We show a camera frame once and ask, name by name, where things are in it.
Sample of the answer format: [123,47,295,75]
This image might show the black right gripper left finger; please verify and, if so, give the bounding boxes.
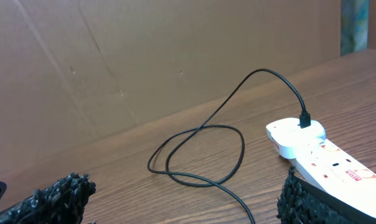
[0,172,96,224]

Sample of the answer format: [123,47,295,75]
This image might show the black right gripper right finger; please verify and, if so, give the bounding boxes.
[276,166,376,224]

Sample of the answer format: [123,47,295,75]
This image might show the black USB charging cable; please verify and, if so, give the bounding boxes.
[147,68,312,224]

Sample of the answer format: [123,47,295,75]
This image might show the white USB charger adapter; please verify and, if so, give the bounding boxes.
[266,118,326,159]

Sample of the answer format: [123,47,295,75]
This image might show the white power strip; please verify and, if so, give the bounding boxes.
[288,137,376,218]

